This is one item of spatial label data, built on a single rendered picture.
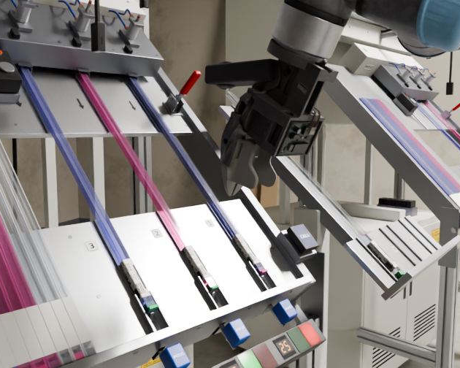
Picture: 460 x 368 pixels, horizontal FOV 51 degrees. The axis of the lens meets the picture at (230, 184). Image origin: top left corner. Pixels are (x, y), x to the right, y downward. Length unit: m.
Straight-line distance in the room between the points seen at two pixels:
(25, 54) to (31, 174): 3.76
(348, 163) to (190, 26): 1.82
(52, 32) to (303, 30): 0.53
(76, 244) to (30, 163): 3.96
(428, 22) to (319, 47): 0.11
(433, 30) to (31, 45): 0.64
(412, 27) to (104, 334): 0.48
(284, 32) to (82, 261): 0.38
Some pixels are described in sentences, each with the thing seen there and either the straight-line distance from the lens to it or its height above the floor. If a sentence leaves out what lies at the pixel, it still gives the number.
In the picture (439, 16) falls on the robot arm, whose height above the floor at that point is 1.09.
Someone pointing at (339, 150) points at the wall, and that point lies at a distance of 4.00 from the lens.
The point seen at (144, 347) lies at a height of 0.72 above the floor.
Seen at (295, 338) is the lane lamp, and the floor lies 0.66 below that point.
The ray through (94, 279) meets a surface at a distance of 0.66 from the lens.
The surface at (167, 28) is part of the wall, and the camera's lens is 4.58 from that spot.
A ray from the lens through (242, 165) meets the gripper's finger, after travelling 0.61.
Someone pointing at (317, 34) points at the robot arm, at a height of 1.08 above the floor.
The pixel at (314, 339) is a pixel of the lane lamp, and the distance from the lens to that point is 0.81.
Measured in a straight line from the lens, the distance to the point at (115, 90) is 0.99.
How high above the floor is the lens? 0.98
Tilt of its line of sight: 7 degrees down
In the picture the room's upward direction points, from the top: straight up
